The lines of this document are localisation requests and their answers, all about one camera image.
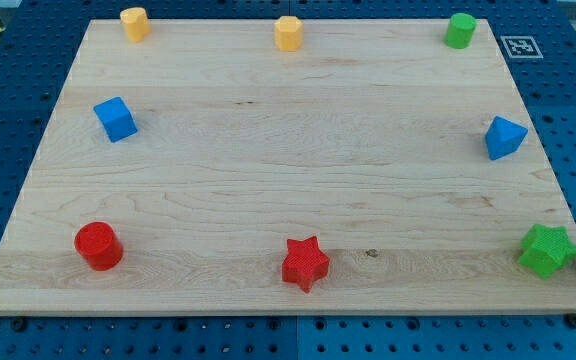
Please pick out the wooden board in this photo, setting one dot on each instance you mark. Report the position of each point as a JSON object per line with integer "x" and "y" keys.
{"x": 370, "y": 137}

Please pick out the yellow heart block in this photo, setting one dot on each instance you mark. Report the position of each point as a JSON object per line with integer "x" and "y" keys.
{"x": 135, "y": 23}

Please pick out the green star block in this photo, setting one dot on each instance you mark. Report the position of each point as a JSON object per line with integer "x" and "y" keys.
{"x": 546, "y": 249}

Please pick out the red star block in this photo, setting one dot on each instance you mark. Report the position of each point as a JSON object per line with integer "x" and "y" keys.
{"x": 305, "y": 263}

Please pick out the blue triangular block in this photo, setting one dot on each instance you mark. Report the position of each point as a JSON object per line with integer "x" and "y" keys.
{"x": 503, "y": 137}

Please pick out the white fiducial marker tag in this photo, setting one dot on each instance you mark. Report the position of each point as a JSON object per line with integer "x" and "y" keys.
{"x": 521, "y": 47}

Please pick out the red cylinder block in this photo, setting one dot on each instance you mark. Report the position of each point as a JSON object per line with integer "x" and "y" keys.
{"x": 99, "y": 246}

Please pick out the blue cube block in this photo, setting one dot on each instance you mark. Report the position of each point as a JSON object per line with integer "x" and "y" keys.
{"x": 116, "y": 119}

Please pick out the yellow hexagon block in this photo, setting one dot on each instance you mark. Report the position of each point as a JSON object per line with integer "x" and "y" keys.
{"x": 288, "y": 33}

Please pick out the green cylinder block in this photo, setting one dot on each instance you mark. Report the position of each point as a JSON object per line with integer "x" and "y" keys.
{"x": 460, "y": 30}

